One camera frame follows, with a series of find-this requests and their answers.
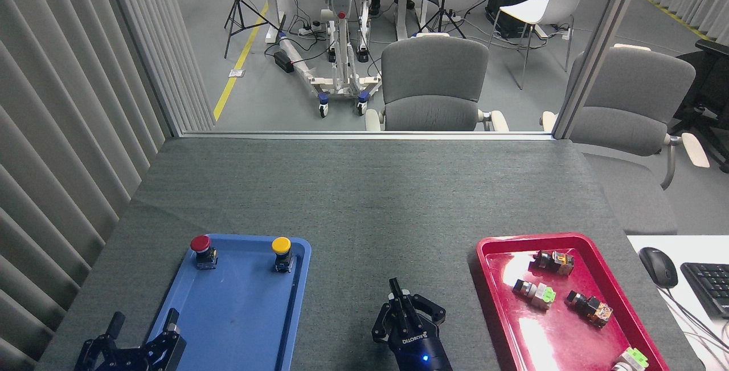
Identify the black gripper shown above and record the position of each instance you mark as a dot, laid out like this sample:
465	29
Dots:
131	359
421	354

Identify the red push button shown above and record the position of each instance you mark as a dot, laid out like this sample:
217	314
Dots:
200	244

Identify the yellow push button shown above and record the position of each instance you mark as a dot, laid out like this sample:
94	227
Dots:
281	245

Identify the blue plastic tray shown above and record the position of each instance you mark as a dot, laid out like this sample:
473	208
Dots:
239	314

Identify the red plastic tray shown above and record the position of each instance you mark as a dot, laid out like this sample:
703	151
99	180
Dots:
569	337

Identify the grey office chair white armrests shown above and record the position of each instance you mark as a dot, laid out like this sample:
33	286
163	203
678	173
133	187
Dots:
433	83

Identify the black computer mouse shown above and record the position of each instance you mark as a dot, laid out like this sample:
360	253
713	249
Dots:
658	265

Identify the black power adapter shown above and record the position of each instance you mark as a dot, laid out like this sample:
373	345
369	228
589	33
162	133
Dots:
283	62

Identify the white stand on wheels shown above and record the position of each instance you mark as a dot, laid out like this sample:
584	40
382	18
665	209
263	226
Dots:
342	29

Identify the black keyboard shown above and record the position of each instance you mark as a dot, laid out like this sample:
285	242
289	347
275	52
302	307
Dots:
709	285

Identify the white power strip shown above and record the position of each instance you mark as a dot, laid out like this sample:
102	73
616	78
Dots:
307	31

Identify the white desk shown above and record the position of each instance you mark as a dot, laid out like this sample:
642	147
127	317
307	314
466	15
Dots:
712	354

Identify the person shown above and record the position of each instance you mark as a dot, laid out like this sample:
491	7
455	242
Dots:
374	8

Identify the black tripod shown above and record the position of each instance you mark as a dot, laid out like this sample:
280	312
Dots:
234	0
443	6

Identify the white plastic chair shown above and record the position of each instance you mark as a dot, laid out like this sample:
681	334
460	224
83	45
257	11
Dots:
541	9

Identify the black office chair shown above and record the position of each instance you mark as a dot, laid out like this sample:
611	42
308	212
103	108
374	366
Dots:
709	86

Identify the silver switch with green block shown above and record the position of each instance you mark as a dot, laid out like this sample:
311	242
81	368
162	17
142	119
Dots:
535	292

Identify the black switch with orange block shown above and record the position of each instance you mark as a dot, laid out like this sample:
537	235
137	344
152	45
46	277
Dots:
555	261

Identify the black switch with red block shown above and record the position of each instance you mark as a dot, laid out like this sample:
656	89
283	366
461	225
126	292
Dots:
592	308

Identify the silver frame rail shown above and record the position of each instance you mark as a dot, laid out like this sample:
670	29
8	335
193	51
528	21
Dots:
364	135

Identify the white switch with green block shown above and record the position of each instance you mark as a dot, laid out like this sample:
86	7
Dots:
632	358

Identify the grey office chair silver frame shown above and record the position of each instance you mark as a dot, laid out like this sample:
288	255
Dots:
632	109

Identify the silver frame post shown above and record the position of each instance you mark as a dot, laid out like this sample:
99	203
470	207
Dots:
598	46

